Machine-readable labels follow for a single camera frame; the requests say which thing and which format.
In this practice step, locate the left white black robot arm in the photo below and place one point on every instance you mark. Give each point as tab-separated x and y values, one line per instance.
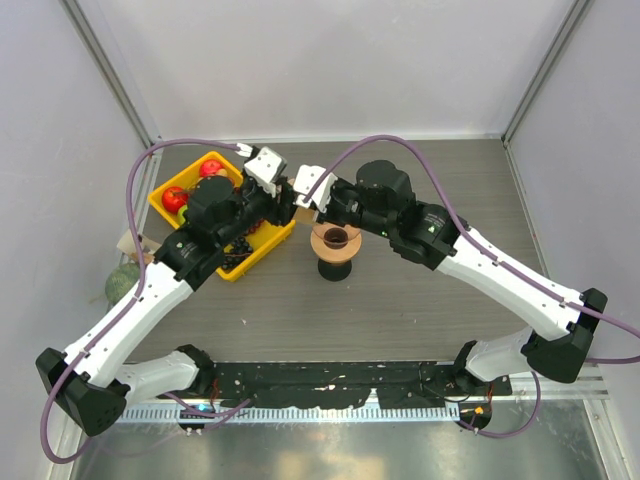
90	380

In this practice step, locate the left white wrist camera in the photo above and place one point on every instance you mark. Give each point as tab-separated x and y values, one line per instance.
264	165

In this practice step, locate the red apple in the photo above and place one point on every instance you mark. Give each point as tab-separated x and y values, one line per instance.
173	199
212	167

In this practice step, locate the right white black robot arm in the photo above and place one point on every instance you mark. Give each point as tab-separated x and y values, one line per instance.
561	322

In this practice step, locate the red apple left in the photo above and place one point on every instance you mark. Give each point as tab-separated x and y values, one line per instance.
173	199

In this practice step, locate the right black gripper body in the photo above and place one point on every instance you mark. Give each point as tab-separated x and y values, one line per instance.
345	206

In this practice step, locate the green melon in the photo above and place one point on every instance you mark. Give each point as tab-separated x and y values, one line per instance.
120	281

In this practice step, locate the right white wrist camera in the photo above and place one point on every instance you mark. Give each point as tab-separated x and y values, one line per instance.
312	187

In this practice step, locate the brown paper coffee filter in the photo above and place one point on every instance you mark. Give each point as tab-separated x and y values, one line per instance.
305	212

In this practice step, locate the dark black grape bunch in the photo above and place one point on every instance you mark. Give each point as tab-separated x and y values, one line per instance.
236	253

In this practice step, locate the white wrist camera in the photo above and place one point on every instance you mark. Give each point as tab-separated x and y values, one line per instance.
264	165
312	187

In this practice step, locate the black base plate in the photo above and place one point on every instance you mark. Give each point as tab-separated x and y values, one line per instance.
337	385

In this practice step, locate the green apple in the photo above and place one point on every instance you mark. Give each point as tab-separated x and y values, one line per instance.
181	215

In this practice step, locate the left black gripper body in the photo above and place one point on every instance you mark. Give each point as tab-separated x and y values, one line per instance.
273	211

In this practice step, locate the yellow plastic tray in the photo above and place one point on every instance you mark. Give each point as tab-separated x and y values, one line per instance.
263	237

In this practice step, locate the dark red glass carafe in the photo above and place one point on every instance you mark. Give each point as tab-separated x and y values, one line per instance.
334	272

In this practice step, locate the round wooden ring holder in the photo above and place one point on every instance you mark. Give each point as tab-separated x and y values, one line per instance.
341	255

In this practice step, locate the aluminium front rail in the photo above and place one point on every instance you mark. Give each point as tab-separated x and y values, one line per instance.
589	385

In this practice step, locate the red apple top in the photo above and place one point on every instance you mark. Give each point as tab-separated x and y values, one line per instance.
212	167

